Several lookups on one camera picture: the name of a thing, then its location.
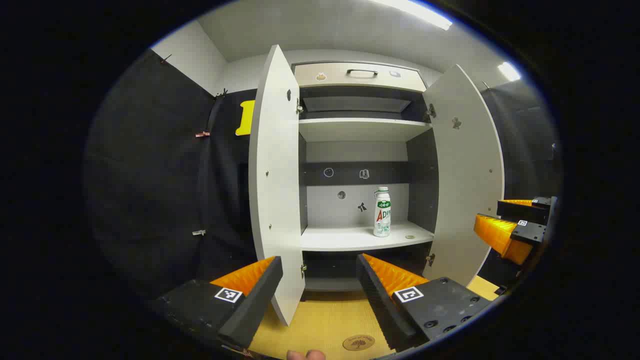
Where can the white cabinet shelf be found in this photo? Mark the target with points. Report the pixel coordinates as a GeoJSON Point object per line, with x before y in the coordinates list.
{"type": "Point", "coordinates": [360, 131]}
{"type": "Point", "coordinates": [345, 239]}

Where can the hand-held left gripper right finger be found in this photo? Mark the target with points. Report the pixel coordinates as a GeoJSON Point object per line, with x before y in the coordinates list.
{"type": "Point", "coordinates": [380, 305]}

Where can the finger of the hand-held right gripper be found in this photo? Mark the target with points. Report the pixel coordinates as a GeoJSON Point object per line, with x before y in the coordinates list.
{"type": "Point", "coordinates": [520, 211]}
{"type": "Point", "coordinates": [530, 232]}

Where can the beige cabinet drawer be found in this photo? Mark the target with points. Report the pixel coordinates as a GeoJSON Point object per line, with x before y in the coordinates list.
{"type": "Point", "coordinates": [330, 75]}

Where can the black backdrop cloth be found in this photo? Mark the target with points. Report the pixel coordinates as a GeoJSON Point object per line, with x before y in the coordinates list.
{"type": "Point", "coordinates": [150, 175]}

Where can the grey cabinet door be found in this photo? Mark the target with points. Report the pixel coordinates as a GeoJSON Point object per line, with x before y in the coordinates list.
{"type": "Point", "coordinates": [465, 175]}
{"type": "Point", "coordinates": [275, 175]}

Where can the round wooden coaster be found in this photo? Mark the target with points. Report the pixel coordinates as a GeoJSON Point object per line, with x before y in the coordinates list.
{"type": "Point", "coordinates": [358, 343]}

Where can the black cloth clip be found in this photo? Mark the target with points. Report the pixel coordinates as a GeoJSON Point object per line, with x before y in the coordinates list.
{"type": "Point", "coordinates": [221, 93]}
{"type": "Point", "coordinates": [165, 58]}

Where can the white bottle green label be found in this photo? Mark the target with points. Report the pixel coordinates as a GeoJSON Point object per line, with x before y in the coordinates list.
{"type": "Point", "coordinates": [382, 215]}

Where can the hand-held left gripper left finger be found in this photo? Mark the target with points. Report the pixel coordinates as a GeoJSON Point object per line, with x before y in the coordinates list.
{"type": "Point", "coordinates": [255, 305]}

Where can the ceiling light panel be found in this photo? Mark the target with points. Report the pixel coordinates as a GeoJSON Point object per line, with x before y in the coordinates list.
{"type": "Point", "coordinates": [415, 11]}
{"type": "Point", "coordinates": [509, 71]}

